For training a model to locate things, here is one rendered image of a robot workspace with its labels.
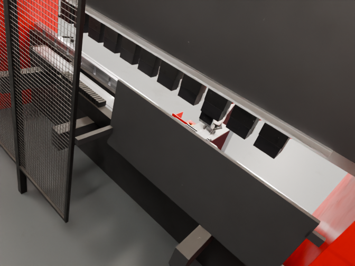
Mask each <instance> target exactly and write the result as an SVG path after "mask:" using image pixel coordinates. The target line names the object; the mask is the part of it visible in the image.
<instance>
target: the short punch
mask: <svg viewBox="0 0 355 266"><path fill-rule="evenodd" d="M199 121H200V122H202V123H203V124H205V125H206V126H208V127H209V128H211V126H212V125H213V122H214V119H212V118H211V117H209V116H208V115H206V114H205V113H203V112H201V114H200V116H199Z"/></svg>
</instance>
